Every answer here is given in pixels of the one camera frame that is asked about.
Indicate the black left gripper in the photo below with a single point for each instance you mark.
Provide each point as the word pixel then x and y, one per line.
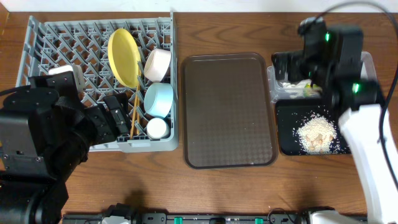
pixel 98 113

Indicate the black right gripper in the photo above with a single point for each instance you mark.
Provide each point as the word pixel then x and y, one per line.
pixel 294 61

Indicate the white paper napkin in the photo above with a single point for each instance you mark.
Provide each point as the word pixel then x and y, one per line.
pixel 300 84

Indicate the yellow orange snack wrapper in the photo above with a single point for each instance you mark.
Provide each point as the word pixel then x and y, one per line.
pixel 311 90

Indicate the light blue bowl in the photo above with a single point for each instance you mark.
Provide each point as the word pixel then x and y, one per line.
pixel 158 99

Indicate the small white cup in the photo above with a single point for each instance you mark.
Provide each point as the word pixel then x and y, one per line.
pixel 157 128

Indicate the yellow round plate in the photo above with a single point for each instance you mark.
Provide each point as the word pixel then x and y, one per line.
pixel 124 57

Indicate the pink white bowl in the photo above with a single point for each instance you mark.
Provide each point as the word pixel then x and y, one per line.
pixel 157 65

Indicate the rice food scraps pile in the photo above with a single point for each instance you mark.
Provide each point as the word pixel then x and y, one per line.
pixel 317 135

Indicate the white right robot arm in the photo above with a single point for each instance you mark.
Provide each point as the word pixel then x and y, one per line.
pixel 331 59

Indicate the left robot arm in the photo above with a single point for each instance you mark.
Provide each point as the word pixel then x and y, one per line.
pixel 46 132

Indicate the clear plastic waste bin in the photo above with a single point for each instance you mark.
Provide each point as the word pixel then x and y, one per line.
pixel 277 93

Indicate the black waste tray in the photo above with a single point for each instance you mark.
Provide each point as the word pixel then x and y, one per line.
pixel 288 112

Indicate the grey dishwasher rack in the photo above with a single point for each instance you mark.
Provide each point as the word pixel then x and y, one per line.
pixel 84 43

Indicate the brown serving tray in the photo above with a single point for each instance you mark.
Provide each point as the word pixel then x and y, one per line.
pixel 228 119

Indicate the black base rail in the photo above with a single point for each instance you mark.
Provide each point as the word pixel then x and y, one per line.
pixel 121 213

